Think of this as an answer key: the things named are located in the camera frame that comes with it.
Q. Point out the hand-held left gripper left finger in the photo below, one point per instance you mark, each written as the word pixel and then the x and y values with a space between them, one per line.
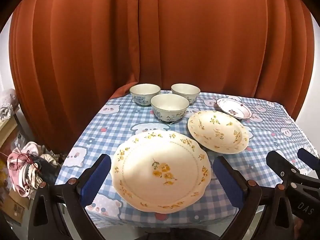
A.
pixel 95 180

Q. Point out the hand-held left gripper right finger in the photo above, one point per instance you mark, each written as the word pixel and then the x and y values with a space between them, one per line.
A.
pixel 230 180

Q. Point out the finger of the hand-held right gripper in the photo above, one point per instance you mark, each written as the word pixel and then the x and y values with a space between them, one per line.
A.
pixel 308 158
pixel 280 163

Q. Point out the deep yellow floral plate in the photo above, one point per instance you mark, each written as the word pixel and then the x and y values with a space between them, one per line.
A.
pixel 220 135

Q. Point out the large yellow floral plate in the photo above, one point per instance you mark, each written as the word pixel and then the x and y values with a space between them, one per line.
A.
pixel 150 185

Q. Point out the small red floral plate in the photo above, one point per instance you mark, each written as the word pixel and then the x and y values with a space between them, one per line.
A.
pixel 233 107

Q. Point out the blue floral ceramic bowl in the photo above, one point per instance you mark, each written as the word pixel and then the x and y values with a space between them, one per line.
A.
pixel 170 107
pixel 143 92
pixel 186 91

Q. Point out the blue checked bear tablecloth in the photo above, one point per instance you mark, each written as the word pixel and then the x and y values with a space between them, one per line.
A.
pixel 112 120

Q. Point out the pile of pink white clothes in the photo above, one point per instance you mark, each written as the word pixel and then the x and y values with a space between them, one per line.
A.
pixel 22 170

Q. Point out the cardboard box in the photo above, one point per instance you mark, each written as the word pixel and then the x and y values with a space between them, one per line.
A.
pixel 12 205

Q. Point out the white fluffy cloth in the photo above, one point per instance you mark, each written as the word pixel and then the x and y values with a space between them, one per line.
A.
pixel 7 102

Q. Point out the rust orange curtain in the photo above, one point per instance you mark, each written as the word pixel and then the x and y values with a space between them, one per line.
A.
pixel 100 42

